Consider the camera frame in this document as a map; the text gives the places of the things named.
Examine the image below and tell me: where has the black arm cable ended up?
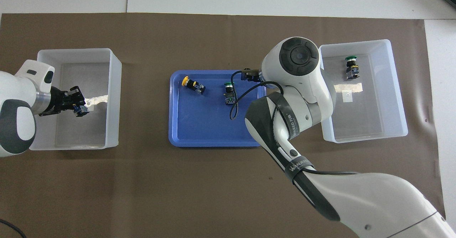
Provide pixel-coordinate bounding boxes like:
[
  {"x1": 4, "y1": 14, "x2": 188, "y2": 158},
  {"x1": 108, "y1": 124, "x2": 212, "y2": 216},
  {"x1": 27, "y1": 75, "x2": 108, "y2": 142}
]
[
  {"x1": 230, "y1": 70, "x2": 358, "y2": 176},
  {"x1": 0, "y1": 218, "x2": 27, "y2": 238}
]

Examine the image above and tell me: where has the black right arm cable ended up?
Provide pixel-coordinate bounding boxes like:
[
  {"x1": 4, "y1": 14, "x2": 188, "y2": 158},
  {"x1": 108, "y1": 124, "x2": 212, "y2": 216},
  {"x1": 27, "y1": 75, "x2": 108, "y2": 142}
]
[{"x1": 230, "y1": 70, "x2": 358, "y2": 176}]

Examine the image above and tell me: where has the yellow push button switch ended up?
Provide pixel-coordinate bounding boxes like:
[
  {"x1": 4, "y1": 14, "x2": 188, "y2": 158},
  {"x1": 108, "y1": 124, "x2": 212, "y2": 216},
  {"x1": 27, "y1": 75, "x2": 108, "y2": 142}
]
[
  {"x1": 182, "y1": 76, "x2": 206, "y2": 96},
  {"x1": 73, "y1": 104, "x2": 90, "y2": 118}
]

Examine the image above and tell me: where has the translucent white plastic box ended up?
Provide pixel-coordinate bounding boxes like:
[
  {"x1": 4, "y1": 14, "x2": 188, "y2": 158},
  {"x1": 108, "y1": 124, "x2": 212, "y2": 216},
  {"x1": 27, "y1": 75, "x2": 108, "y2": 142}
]
[
  {"x1": 28, "y1": 48, "x2": 122, "y2": 151},
  {"x1": 319, "y1": 39, "x2": 409, "y2": 144}
]

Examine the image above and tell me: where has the green push button switch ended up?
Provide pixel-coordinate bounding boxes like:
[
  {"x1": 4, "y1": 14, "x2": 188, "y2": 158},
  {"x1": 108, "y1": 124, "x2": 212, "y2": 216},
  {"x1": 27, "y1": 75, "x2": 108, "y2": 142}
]
[
  {"x1": 223, "y1": 82, "x2": 236, "y2": 106},
  {"x1": 345, "y1": 55, "x2": 360, "y2": 81}
]

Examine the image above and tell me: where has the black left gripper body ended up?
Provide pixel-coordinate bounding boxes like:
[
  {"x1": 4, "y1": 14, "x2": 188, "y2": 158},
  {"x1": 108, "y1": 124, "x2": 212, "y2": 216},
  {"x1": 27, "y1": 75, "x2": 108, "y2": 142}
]
[{"x1": 49, "y1": 86, "x2": 70, "y2": 115}]

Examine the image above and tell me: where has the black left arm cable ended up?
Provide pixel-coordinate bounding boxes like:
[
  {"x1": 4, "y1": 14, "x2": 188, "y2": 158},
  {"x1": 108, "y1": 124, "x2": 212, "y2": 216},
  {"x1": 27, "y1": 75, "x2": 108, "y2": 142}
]
[{"x1": 0, "y1": 218, "x2": 27, "y2": 238}]

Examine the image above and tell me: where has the brown paper table mat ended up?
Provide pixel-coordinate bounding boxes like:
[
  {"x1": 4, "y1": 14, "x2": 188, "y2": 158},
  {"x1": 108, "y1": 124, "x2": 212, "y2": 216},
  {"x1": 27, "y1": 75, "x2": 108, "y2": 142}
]
[{"x1": 0, "y1": 13, "x2": 447, "y2": 238}]

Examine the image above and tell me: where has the blue plastic tray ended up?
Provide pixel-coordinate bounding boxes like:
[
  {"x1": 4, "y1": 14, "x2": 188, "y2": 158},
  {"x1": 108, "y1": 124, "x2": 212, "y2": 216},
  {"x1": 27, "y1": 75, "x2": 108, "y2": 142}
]
[{"x1": 168, "y1": 70, "x2": 268, "y2": 148}]

